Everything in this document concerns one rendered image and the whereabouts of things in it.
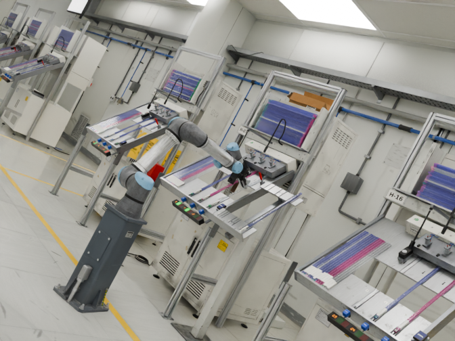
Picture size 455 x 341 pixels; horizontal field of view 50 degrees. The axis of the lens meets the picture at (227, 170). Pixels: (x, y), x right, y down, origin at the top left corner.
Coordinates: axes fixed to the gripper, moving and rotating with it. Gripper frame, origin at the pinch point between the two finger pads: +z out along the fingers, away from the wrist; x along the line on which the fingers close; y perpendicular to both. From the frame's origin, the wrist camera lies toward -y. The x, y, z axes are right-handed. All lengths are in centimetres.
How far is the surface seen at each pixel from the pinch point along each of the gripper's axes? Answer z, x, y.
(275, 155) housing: -0.3, 7.0, 36.3
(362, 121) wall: 82, 67, 189
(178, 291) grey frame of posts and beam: 25, -14, -76
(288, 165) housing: 1.4, -8.1, 35.1
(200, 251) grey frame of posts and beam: 9, -14, -52
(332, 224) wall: 142, 41, 101
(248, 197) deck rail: 0.8, -10.1, -4.8
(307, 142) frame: -8, -12, 53
